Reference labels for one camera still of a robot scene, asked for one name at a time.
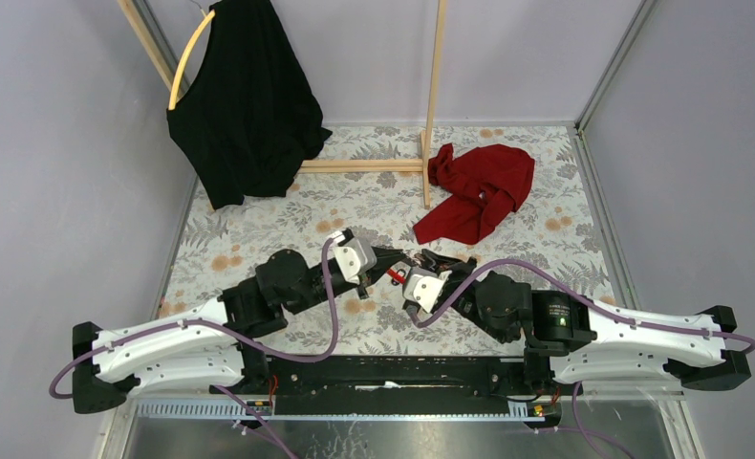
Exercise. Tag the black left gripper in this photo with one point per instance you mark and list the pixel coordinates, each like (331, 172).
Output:
(385, 257)

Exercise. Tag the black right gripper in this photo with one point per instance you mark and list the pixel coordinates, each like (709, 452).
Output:
(442, 263)

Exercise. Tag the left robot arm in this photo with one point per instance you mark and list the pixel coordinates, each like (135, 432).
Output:
(211, 344)

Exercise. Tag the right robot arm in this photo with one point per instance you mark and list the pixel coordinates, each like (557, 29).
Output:
(568, 338)

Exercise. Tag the floral table cover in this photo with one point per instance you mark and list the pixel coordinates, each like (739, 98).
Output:
(553, 230)

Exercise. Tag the red cloth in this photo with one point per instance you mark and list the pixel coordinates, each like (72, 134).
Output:
(486, 184)

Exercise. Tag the black garment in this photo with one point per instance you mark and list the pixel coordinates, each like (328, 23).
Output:
(249, 118)

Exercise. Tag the wooden hanger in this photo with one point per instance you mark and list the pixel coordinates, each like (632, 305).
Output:
(186, 54)

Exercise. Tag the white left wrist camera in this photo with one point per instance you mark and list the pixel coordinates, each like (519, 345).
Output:
(353, 255)

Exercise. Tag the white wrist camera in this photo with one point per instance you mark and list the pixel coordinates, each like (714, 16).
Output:
(353, 255)
(423, 288)

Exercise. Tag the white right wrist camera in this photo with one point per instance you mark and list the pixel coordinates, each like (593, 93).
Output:
(423, 288)

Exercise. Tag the wooden rack frame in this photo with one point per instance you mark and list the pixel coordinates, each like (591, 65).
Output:
(146, 29)

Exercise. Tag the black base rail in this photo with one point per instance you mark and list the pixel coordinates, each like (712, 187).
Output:
(400, 386)

